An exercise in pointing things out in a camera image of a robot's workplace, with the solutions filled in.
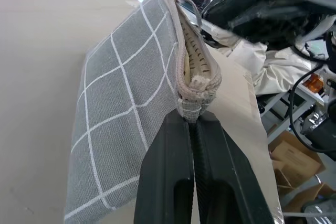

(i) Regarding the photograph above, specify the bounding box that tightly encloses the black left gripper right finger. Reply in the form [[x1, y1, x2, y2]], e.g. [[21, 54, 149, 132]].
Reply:
[[193, 110, 275, 224]]

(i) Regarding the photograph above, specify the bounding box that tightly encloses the white metal frame table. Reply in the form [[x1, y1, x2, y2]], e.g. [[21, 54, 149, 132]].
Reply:
[[258, 63, 328, 137]]

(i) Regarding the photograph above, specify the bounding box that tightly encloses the white plastic cover sheet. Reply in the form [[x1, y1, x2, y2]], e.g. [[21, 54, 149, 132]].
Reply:
[[201, 23, 320, 96]]

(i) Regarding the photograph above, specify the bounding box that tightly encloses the orange translucent box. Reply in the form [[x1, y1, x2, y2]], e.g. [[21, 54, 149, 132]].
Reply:
[[304, 73, 323, 92]]

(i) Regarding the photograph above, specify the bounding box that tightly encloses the grey plaid zipper pouch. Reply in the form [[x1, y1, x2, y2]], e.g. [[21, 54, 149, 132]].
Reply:
[[64, 0, 223, 222]]

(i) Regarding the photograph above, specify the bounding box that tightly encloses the black cable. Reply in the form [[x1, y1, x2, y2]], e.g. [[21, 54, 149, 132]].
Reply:
[[288, 63, 329, 153]]

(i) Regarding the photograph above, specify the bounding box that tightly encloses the brown cardboard box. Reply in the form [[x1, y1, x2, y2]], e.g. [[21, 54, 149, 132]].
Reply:
[[267, 129, 336, 213]]

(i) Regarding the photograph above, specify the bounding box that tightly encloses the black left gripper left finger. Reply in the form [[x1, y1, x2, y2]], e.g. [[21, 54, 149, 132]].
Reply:
[[133, 110, 197, 224]]

